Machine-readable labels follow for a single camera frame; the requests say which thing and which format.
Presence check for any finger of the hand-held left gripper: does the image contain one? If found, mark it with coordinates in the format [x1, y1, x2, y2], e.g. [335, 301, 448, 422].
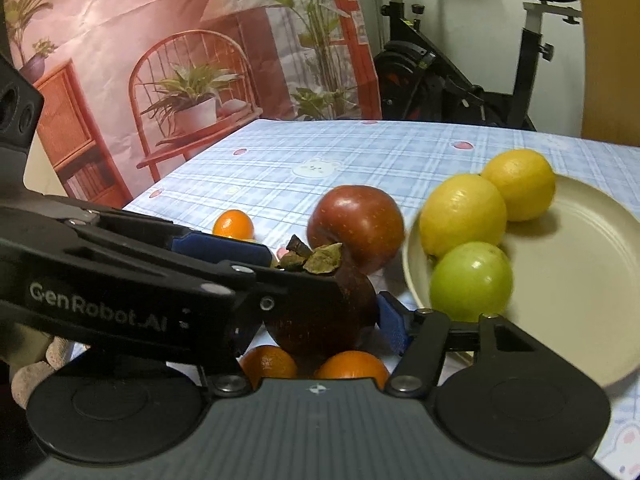
[171, 231, 274, 269]
[234, 261, 347, 357]

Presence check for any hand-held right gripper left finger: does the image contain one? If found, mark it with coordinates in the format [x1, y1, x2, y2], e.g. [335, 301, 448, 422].
[201, 366, 252, 397]

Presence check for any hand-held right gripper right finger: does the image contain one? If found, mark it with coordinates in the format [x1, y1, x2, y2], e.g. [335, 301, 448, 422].
[377, 290, 539, 397]

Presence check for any small orange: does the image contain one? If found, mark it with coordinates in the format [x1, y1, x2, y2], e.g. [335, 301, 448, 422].
[212, 210, 255, 241]
[314, 351, 391, 390]
[239, 345, 299, 390]

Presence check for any dark purple mangosteen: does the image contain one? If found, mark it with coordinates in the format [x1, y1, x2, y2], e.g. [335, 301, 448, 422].
[262, 235, 379, 358]

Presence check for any green round fruit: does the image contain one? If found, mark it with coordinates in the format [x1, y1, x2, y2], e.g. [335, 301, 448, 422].
[430, 241, 514, 323]

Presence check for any red apple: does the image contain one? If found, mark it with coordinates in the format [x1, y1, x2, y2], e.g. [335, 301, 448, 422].
[306, 185, 406, 275]

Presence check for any yellow lemon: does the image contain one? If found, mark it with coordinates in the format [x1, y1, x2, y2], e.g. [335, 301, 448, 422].
[419, 174, 508, 259]
[481, 149, 557, 222]

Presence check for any beige round plate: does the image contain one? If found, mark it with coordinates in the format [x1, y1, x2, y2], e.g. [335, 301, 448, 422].
[402, 175, 640, 389]

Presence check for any person's left hand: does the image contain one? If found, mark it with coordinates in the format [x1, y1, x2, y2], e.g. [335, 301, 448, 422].
[0, 322, 92, 408]

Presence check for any blue plaid tablecloth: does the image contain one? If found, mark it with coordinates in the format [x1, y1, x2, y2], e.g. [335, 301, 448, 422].
[70, 119, 640, 480]

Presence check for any printed backdrop cloth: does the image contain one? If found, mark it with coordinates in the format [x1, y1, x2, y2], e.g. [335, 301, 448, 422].
[0, 0, 384, 211]

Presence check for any black exercise bike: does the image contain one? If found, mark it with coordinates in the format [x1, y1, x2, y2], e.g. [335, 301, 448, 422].
[347, 0, 584, 133]

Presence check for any wooden board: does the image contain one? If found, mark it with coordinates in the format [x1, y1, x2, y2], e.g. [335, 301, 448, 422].
[572, 0, 640, 149]

